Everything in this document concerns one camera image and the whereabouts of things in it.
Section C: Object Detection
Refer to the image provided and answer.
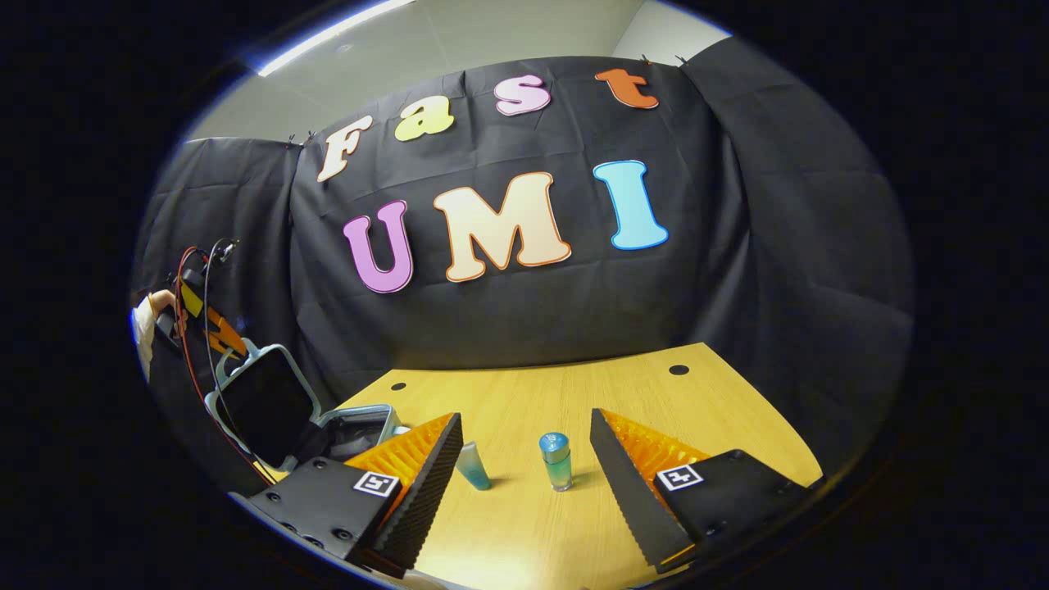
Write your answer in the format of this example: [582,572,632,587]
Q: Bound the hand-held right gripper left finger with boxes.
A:
[234,412,465,579]

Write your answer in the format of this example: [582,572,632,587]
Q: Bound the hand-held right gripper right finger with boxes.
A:
[588,408,823,574]

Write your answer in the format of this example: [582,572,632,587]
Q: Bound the translucent teal squeeze tube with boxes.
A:
[456,441,493,491]

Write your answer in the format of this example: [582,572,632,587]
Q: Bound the white hard-shell suitcase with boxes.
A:
[203,340,408,478]

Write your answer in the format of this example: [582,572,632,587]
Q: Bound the blue-capped teal glass bottle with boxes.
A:
[538,432,574,492]

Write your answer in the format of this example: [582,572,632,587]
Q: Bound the black cable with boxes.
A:
[202,239,275,476]

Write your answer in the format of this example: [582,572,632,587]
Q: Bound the red cable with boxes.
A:
[175,246,278,486]

